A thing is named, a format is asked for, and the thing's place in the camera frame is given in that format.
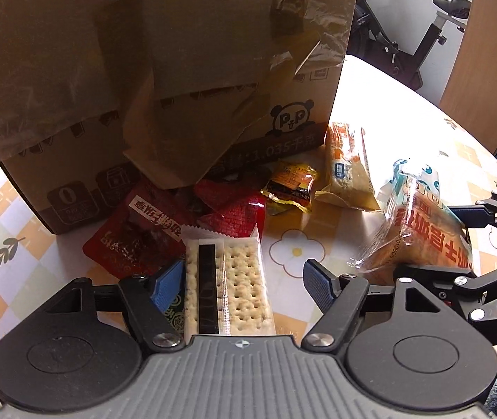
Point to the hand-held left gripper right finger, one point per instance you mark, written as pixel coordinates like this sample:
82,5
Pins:
318,283

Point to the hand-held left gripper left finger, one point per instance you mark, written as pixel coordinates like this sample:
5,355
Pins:
170,286

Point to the clear toast bread packet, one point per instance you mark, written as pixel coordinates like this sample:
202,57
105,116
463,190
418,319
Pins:
423,235

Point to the large red snack packet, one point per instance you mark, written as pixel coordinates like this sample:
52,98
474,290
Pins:
135,235

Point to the clear cracker packet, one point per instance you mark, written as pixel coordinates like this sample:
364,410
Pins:
242,283

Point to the small red snack packet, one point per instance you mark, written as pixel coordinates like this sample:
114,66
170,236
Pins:
235,220
218,191

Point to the orange white bread packet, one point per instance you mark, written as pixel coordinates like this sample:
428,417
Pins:
347,166

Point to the brown cardboard box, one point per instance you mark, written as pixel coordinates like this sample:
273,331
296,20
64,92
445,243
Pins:
56,74

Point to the yellow black snack packet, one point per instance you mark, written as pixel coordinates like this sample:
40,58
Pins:
290,185

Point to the black exercise bike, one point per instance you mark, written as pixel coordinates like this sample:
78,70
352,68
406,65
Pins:
388,30

